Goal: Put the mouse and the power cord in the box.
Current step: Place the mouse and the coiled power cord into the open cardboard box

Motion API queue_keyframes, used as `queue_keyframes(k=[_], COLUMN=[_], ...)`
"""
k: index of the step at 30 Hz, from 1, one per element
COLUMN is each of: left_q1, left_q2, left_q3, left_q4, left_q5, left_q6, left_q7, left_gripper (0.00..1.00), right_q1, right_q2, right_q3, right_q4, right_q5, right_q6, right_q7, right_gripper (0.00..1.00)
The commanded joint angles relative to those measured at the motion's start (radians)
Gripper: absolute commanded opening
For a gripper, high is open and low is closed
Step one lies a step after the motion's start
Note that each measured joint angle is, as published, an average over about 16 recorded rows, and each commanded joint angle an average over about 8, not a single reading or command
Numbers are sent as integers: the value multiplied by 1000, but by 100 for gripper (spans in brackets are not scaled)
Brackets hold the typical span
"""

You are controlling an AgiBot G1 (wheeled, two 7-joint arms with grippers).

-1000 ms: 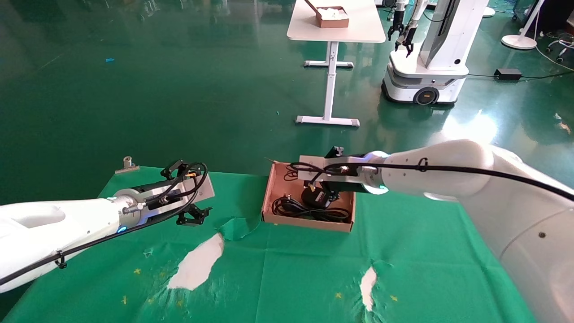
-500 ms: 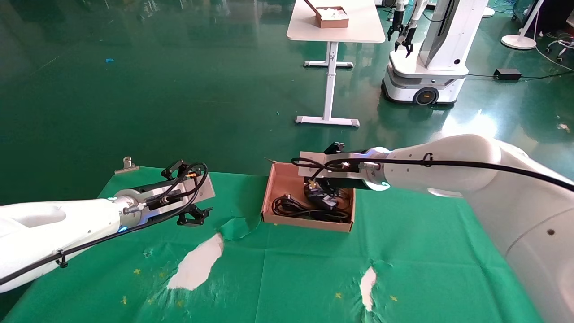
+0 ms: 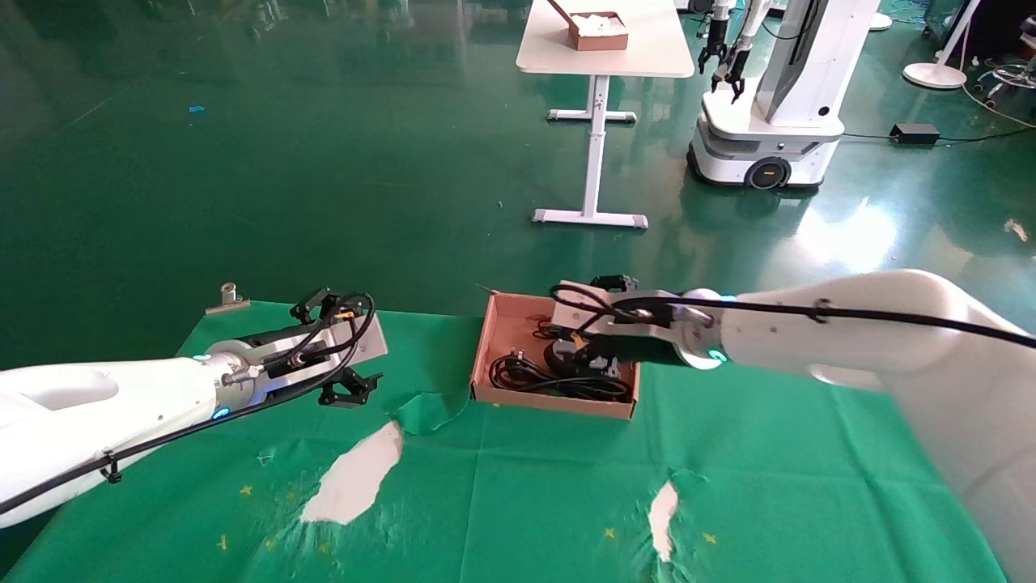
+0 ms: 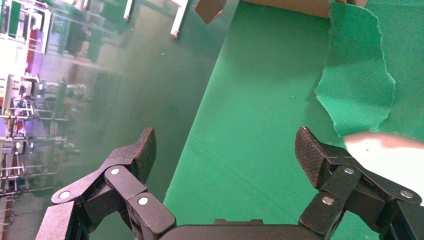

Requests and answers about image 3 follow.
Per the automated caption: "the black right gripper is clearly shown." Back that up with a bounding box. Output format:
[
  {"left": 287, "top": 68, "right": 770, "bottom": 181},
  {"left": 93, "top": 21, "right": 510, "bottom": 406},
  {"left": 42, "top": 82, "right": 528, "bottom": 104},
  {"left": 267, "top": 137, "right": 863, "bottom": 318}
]
[{"left": 567, "top": 274, "right": 693, "bottom": 380}]

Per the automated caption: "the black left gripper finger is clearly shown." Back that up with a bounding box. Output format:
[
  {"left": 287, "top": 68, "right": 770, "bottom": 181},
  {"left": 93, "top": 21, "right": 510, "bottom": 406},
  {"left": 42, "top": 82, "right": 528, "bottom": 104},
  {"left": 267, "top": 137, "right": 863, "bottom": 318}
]
[
  {"left": 290, "top": 285, "right": 363, "bottom": 326},
  {"left": 317, "top": 368, "right": 384, "bottom": 408}
]

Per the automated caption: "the black wired mouse with cable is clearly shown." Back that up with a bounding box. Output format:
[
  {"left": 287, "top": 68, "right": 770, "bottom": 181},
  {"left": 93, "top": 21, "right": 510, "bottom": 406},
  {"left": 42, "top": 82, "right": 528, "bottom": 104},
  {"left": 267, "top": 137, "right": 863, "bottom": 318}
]
[{"left": 534, "top": 320, "right": 624, "bottom": 381}]

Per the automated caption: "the open brown cardboard box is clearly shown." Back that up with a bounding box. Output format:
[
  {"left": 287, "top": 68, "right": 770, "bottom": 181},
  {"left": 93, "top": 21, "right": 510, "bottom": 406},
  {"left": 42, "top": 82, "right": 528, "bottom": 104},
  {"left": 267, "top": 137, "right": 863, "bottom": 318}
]
[{"left": 469, "top": 285, "right": 640, "bottom": 421}]

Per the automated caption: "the small brown box white filling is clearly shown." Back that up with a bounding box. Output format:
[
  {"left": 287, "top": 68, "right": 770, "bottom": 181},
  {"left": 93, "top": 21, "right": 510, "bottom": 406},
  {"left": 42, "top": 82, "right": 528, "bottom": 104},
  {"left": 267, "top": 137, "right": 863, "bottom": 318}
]
[{"left": 547, "top": 0, "right": 630, "bottom": 53}]

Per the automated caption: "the silver metal table clip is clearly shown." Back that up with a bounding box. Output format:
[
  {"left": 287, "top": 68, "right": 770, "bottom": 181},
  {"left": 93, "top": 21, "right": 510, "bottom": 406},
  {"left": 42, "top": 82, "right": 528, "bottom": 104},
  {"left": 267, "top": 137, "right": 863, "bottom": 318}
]
[{"left": 206, "top": 282, "right": 251, "bottom": 316}]

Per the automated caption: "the green tablecloth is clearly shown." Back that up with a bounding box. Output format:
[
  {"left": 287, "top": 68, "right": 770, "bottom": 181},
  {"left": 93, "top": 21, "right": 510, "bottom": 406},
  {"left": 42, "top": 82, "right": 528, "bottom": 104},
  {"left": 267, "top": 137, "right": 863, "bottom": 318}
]
[{"left": 4, "top": 301, "right": 1008, "bottom": 583}]

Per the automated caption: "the white wheeled robot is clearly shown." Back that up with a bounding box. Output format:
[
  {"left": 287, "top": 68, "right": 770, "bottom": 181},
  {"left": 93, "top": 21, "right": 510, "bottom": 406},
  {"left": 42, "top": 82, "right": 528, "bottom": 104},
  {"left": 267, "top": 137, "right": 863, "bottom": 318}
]
[{"left": 686, "top": 0, "right": 883, "bottom": 192}]

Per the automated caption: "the small black robot claw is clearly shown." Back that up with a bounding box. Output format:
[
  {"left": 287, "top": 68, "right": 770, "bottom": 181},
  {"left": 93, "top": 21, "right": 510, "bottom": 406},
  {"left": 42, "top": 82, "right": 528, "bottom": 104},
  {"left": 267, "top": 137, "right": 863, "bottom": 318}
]
[
  {"left": 712, "top": 40, "right": 749, "bottom": 103},
  {"left": 698, "top": 31, "right": 728, "bottom": 75}
]

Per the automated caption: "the white crumpled filling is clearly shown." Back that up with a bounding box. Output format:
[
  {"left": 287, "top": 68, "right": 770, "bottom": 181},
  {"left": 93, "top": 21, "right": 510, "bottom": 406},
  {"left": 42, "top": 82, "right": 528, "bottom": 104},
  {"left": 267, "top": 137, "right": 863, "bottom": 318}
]
[{"left": 571, "top": 11, "right": 628, "bottom": 36}]

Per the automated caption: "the black power adapter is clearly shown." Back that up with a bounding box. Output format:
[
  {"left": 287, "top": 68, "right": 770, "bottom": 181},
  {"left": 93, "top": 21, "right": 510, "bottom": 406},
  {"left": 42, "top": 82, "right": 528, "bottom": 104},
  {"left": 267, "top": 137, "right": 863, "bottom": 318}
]
[{"left": 889, "top": 122, "right": 941, "bottom": 147}]

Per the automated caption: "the dark cabinet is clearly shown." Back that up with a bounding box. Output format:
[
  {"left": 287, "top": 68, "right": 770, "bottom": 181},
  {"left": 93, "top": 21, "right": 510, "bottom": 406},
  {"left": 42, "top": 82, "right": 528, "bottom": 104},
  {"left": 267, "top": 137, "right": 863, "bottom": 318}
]
[{"left": 925, "top": 0, "right": 1036, "bottom": 57}]

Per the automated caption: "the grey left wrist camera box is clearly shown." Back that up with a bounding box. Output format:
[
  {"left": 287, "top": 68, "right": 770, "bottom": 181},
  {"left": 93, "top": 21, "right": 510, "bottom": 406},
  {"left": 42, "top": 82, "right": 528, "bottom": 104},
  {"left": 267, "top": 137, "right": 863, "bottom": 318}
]
[{"left": 243, "top": 312, "right": 389, "bottom": 391}]

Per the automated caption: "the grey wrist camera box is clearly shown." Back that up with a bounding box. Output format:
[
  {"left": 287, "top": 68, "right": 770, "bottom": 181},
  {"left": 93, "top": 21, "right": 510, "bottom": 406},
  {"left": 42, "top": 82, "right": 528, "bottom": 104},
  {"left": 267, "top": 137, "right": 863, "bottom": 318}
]
[
  {"left": 243, "top": 312, "right": 389, "bottom": 391},
  {"left": 553, "top": 279, "right": 673, "bottom": 334}
]

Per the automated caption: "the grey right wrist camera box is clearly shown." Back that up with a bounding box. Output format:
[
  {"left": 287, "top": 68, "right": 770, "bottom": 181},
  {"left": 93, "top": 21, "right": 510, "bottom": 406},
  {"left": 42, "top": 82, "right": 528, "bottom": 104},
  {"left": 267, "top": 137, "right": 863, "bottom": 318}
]
[{"left": 553, "top": 279, "right": 673, "bottom": 334}]

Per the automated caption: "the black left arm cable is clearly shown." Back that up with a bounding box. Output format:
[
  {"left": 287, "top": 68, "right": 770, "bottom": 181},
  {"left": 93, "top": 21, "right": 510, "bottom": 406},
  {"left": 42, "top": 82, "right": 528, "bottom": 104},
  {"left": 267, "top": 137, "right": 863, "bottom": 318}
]
[{"left": 0, "top": 291, "right": 377, "bottom": 517}]

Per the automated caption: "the white pedestal table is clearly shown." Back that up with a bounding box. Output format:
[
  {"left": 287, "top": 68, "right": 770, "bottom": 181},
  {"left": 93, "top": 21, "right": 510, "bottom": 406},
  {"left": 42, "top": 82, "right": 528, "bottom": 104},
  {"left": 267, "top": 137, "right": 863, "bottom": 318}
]
[{"left": 516, "top": 0, "right": 695, "bottom": 231}]

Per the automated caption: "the white pedestal fan stand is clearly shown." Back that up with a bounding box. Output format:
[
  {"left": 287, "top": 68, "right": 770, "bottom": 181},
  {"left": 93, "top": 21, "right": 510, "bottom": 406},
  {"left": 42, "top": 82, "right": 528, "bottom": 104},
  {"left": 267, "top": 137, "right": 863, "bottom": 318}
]
[{"left": 902, "top": 0, "right": 983, "bottom": 91}]

